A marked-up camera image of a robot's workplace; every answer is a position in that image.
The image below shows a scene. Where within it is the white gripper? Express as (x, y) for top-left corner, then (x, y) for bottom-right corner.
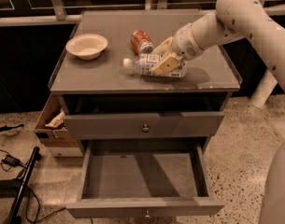
(151, 23), (204, 76)

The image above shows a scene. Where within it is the white paper bowl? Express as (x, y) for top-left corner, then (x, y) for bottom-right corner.
(65, 34), (107, 61)

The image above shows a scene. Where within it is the black floor cable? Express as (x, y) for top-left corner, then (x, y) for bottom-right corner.
(0, 145), (66, 224)

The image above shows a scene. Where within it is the grey open middle drawer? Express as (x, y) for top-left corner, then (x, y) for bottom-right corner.
(67, 139), (224, 218)

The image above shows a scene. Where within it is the black pole stand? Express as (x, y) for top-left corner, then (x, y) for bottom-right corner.
(5, 147), (40, 224)

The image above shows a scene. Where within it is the crumpled paper bag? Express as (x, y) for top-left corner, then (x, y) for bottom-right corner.
(46, 111), (64, 128)

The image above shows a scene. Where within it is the red soda can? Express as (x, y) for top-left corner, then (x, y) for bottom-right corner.
(131, 30), (154, 54)

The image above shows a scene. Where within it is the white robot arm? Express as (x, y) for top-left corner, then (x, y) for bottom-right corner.
(151, 0), (285, 224)

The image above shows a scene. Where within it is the blue plastic water bottle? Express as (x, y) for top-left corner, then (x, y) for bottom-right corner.
(122, 53), (188, 77)

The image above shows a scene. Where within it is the metal window railing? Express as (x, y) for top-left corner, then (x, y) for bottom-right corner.
(0, 0), (285, 28)

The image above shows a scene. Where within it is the black power adapter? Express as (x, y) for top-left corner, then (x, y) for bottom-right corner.
(2, 155), (21, 167)

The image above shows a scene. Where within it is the grey top drawer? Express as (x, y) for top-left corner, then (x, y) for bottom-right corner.
(64, 112), (224, 140)

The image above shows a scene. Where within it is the brown cardboard box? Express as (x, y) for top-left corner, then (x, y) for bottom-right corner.
(35, 95), (83, 157)

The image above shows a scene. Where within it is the grey drawer cabinet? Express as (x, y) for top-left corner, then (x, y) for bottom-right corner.
(48, 9), (243, 154)

